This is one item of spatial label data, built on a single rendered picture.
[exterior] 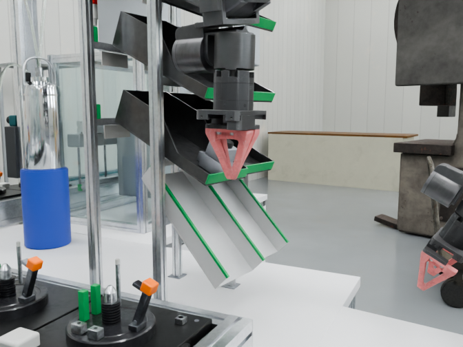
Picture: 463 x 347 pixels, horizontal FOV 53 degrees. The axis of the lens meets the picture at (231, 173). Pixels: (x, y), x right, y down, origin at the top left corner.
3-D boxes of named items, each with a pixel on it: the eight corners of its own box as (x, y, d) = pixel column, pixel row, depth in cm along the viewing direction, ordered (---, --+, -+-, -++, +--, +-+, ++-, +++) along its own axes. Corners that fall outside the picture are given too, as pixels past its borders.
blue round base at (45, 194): (80, 240, 169) (77, 166, 165) (46, 252, 155) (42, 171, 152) (49, 235, 176) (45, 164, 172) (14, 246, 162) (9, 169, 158)
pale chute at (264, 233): (277, 252, 113) (289, 241, 111) (247, 266, 103) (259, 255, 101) (213, 165, 122) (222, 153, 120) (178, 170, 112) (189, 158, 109)
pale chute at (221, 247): (252, 270, 100) (265, 259, 98) (214, 289, 89) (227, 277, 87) (182, 171, 109) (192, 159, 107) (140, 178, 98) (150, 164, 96)
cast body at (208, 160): (233, 177, 95) (245, 147, 92) (220, 180, 92) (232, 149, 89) (204, 158, 99) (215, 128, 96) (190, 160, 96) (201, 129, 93)
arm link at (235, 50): (238, 22, 61) (264, 28, 65) (200, 26, 65) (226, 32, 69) (236, 76, 62) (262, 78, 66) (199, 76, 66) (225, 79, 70)
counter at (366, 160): (286, 174, 976) (286, 130, 964) (415, 185, 835) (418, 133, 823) (266, 179, 908) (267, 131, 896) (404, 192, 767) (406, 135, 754)
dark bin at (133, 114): (244, 178, 98) (258, 146, 95) (205, 186, 88) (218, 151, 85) (157, 120, 111) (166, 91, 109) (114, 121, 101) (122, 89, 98)
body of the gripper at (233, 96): (194, 122, 63) (196, 67, 62) (228, 121, 72) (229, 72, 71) (238, 124, 61) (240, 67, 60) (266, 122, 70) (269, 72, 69)
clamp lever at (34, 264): (34, 296, 84) (44, 260, 82) (25, 300, 82) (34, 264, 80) (21, 286, 85) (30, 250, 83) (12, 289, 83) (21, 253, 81)
